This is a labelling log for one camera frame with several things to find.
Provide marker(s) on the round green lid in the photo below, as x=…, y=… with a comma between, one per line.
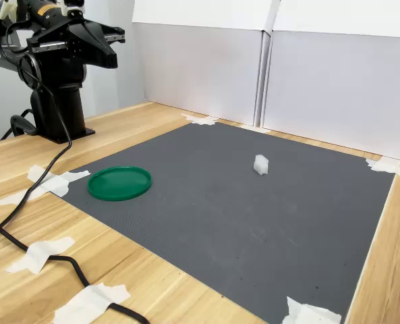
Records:
x=118, y=184

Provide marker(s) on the small white plastic terminal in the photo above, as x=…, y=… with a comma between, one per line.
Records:
x=261, y=165

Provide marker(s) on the white partition panel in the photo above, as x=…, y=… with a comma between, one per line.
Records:
x=199, y=67
x=341, y=91

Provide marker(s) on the white tape piece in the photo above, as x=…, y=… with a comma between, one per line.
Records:
x=88, y=302
x=307, y=314
x=37, y=254
x=56, y=184
x=201, y=119
x=385, y=167

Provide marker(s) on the dark grey mat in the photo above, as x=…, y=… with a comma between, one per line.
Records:
x=220, y=219

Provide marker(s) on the white camera box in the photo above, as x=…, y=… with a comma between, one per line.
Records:
x=69, y=6

